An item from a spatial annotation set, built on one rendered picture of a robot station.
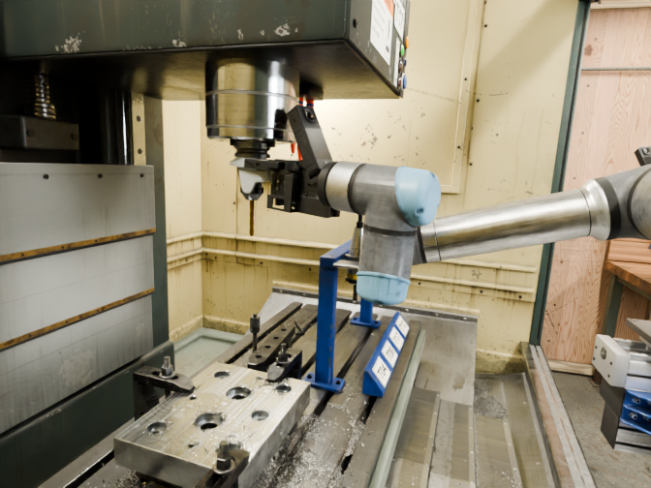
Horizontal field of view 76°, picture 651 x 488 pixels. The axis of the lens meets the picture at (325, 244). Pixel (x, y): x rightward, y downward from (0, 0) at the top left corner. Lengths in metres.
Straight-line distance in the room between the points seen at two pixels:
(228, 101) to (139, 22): 0.17
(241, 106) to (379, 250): 0.31
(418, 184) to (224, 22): 0.35
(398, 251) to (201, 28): 0.42
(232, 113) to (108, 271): 0.58
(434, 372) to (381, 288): 1.02
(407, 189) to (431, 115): 1.16
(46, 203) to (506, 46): 1.47
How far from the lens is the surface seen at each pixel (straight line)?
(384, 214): 0.56
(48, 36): 0.90
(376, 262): 0.58
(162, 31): 0.74
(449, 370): 1.60
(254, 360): 1.06
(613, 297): 3.43
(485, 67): 1.72
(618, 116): 3.45
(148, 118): 1.27
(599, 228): 0.73
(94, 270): 1.11
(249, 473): 0.74
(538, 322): 1.78
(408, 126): 1.70
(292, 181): 0.66
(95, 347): 1.17
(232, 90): 0.71
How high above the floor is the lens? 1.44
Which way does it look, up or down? 11 degrees down
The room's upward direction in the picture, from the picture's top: 3 degrees clockwise
